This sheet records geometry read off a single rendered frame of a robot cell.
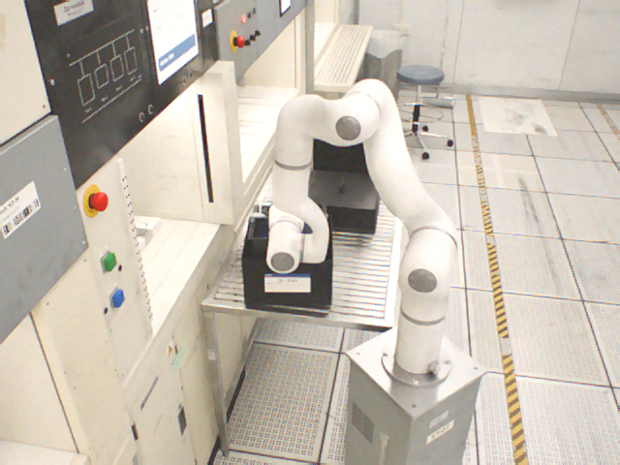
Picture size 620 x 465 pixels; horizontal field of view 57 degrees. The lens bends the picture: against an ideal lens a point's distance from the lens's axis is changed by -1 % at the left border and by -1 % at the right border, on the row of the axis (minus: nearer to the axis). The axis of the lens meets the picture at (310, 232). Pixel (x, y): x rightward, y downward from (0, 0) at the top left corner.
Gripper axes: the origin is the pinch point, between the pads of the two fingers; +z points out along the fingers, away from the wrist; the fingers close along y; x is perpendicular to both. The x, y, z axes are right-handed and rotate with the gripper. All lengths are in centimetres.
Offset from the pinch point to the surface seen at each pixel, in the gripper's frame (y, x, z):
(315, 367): 9, -106, 35
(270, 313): -5.3, -30.2, -16.5
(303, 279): 4.9, -19.4, -13.4
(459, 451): 52, -63, -42
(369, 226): 28.3, -26.8, 29.1
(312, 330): 7, -106, 59
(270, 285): -5.2, -21.8, -13.3
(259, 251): -8.6, -11.8, -9.7
